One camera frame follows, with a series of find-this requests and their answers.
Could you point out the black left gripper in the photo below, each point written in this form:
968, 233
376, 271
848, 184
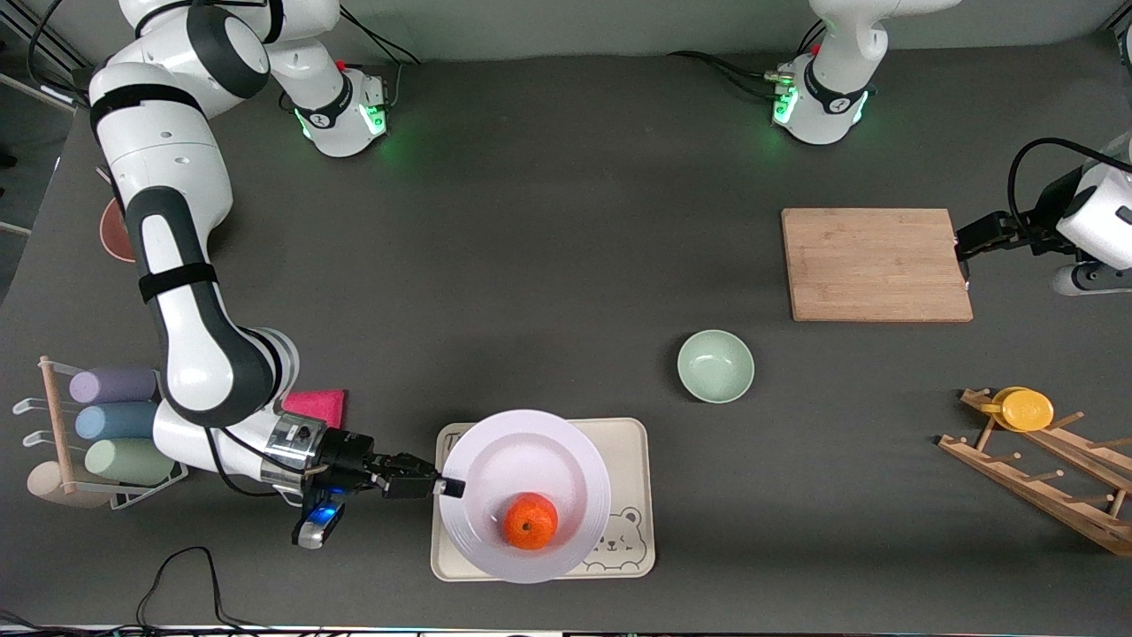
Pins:
1019, 228

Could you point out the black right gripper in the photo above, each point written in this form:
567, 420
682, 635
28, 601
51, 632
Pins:
347, 453

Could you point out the white round plate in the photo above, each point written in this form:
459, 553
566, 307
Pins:
522, 451

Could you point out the orange fruit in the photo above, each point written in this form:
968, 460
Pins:
531, 522

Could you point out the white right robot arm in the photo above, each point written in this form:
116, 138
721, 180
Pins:
177, 265

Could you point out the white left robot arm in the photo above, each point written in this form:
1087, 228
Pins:
836, 53

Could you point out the wooden cutting board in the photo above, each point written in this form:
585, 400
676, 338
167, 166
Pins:
875, 265

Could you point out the pink folded cloth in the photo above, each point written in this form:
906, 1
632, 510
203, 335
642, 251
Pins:
318, 407

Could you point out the yellow mug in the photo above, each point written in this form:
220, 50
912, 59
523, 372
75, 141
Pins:
1026, 410

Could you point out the beige bear print tray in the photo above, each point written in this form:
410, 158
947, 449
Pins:
632, 460

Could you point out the wooden peg rack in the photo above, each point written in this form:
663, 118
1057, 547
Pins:
1035, 487

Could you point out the green cup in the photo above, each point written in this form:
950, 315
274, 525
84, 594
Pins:
124, 461

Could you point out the pale green bowl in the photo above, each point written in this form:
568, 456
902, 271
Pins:
715, 366

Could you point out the blue cup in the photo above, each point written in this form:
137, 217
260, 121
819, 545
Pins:
115, 421

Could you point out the purple cup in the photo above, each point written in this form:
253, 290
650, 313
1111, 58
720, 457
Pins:
110, 386

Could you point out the beige cup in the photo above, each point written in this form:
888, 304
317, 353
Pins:
49, 487

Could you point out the pink bowl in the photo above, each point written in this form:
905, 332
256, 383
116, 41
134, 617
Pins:
115, 234

